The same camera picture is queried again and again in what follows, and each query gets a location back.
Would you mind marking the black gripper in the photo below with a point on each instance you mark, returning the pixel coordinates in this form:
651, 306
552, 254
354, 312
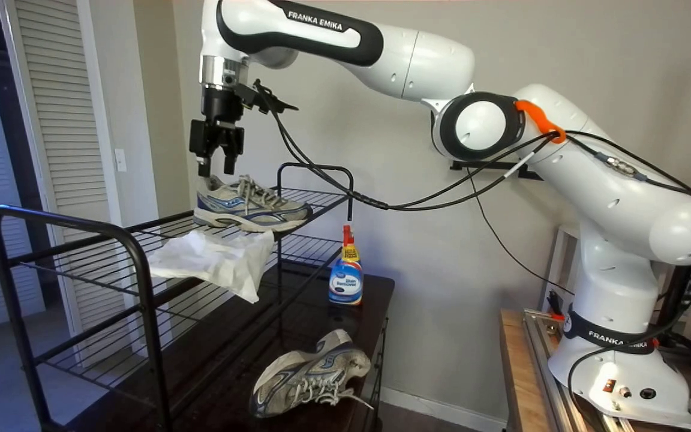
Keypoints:
219, 132

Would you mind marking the grey blue running shoe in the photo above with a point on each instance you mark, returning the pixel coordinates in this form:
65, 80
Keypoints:
310, 379
250, 207

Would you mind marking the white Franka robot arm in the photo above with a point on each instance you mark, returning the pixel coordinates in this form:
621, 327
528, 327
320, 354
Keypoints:
624, 199

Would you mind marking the white crumpled cloth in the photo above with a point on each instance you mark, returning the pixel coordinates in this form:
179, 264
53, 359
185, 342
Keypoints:
209, 257

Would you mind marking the white louvred closet door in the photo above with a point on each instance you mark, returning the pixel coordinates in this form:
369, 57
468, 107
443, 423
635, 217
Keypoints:
58, 120

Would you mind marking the blue yellow spray bottle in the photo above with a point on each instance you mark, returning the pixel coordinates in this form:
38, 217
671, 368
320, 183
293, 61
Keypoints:
347, 278

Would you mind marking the small orange connector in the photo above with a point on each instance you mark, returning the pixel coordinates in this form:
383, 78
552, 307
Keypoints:
556, 315

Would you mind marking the white light switch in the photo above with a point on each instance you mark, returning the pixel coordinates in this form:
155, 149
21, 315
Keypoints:
122, 159

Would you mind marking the black bracket bar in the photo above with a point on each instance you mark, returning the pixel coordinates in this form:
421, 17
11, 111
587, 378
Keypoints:
481, 168

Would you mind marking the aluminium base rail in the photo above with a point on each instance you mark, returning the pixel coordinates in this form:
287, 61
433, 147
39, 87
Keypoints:
558, 404

